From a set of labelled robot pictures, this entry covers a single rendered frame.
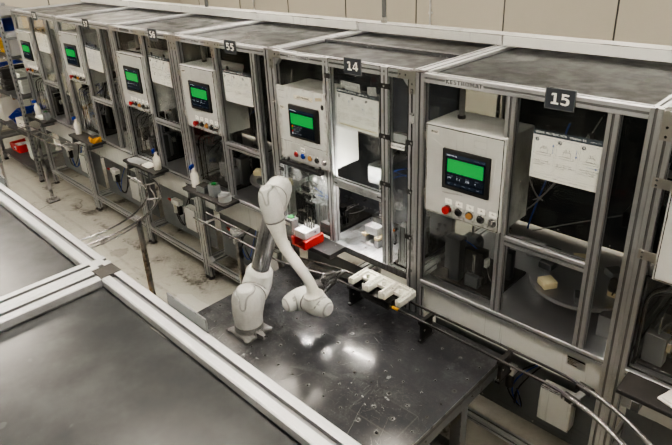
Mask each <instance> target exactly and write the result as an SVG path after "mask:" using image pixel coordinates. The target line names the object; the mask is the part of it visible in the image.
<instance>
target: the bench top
mask: <svg viewBox="0 0 672 445"><path fill-rule="evenodd" d="M303 285H305V284H304V283H303V281H302V279H301V278H300V277H299V275H298V274H297V273H296V272H295V270H294V269H293V268H292V267H291V266H288V265H285V266H283V267H281V268H280V269H278V270H276V271H274V272H273V279H272V286H271V289H270V292H269V295H268V297H267V299H266V300H265V304H264V311H263V322H264V323H265V324H267V325H269V326H272V331H270V332H267V333H265V334H266V337H267V338H266V339H265V340H262V339H259V338H257V339H256V340H254V341H253V342H251V343H250V344H249V345H245V344H244V342H243V341H241V340H240V339H238V338H237V337H235V336H234V335H233V334H230V333H228V331H227V329H228V328H230V327H233V326H235V323H234V319H233V314H232V304H231V299H232V294H233V293H232V294H230V295H228V296H227V297H225V298H223V299H221V300H219V301H217V302H215V303H213V304H211V305H210V306H208V307H206V308H204V309H202V310H200V311H198V312H197V313H198V314H200V315H201V316H203V317H204V318H206V319H207V324H208V330H209V334H210V335H211V336H212V337H214V338H215V339H216V340H218V341H219V342H221V343H222V344H223V345H225V346H226V347H228V348H229V349H230V350H232V351H233V352H234V353H236V354H237V355H239V356H240V357H241V358H243V359H244V360H245V361H247V362H248V363H250V364H251V365H252V366H254V367H255V368H256V369H258V370H259V371H261V372H262V373H263V374H265V375H266V376H267V377H269V378H270V379H272V380H273V381H274V382H276V383H277V384H278V385H280V386H281V387H283V388H284V389H285V390H287V391H288V392H289V393H291V394H292V395H294V396H295V397H296V398H298V399H299V400H300V401H302V402H303V403H305V404H306V405H307V406H309V407H310V408H311V409H313V410H314V411H316V412H317V413H318V414H320V415H321V416H322V417H324V418H325V419H327V420H328V421H329V422H331V423H332V424H333V425H335V426H336V427H338V428H339V429H340V430H342V431H343V432H345V433H346V434H347V435H349V436H350V437H351V438H353V439H354V440H356V441H357V442H358V443H360V444H361V445H420V444H421V443H422V442H423V441H424V440H425V439H426V438H427V437H428V436H429V435H430V434H431V433H432V432H433V431H434V430H435V429H436V428H437V427H438V426H439V425H440V424H441V423H442V422H443V421H444V420H445V419H446V418H447V417H448V416H449V415H450V414H451V413H452V412H453V411H454V410H455V409H456V408H457V407H458V406H459V405H460V404H461V403H462V402H463V401H464V400H465V399H466V398H467V397H469V396H470V395H471V394H472V393H473V392H474V391H475V390H476V389H477V388H478V387H479V386H480V385H481V384H482V383H483V382H484V381H485V380H486V379H487V378H488V377H489V376H490V375H491V374H492V373H493V372H494V371H495V370H496V369H497V368H498V364H497V360H495V359H493V358H491V357H489V356H487V355H485V354H483V353H481V352H479V351H477V350H475V349H473V348H471V347H469V346H467V345H465V344H463V343H461V342H459V341H457V340H455V339H453V338H451V337H449V336H447V335H445V334H443V333H441V332H439V331H437V330H435V329H433V331H434V333H433V334H432V335H431V336H430V337H429V338H427V339H426V340H425V341H424V342H422V343H419V342H418V339H419V334H420V325H418V321H417V320H415V319H413V318H411V317H409V316H407V315H405V314H403V313H401V312H399V311H396V310H394V309H392V308H391V309H389V310H387V309H385V308H383V307H381V306H379V305H377V304H375V303H373V302H371V301H369V300H367V299H365V298H362V299H361V300H359V301H358V302H356V303H355V304H353V305H352V306H349V305H348V303H349V290H348V289H347V286H346V285H344V284H342V283H340V282H338V281H337V283H336V284H335V285H334V286H333V287H332V288H331V289H329V290H328V292H327V293H325V295H326V296H327V297H328V298H329V299H330V300H331V301H332V303H333V311H332V313H331V314H330V315H329V316H327V317H323V318H322V317H316V316H313V315H310V314H308V313H307V312H305V311H295V312H287V311H286V310H285V309H284V308H283V306H282V299H283V297H284V296H285V295H286V294H288V293H289V292H290V291H292V290H294V289H295V288H298V287H302V286H303ZM433 326H435V327H437V328H439V329H441V330H443V331H445V332H447V333H449V334H451V335H453V336H455V337H457V338H459V339H461V340H463V341H465V342H467V343H469V344H471V345H473V346H475V347H477V348H479V349H481V350H484V351H486V352H488V353H490V354H492V355H494V356H496V357H498V358H500V357H501V356H502V355H501V354H499V353H497V352H495V351H493V350H491V349H489V348H487V347H485V346H483V345H481V344H479V343H477V342H474V341H472V340H470V339H468V338H466V337H464V336H462V335H460V334H458V333H456V332H454V331H452V330H450V329H448V328H446V327H444V326H442V325H440V324H438V323H436V322H434V321H433ZM353 371H356V373H353ZM388 392H390V393H391V394H390V395H388V394H387V393H388ZM440 402H442V403H443V405H440V404H439V403H440ZM375 431H378V432H379V433H378V434H375Z"/></svg>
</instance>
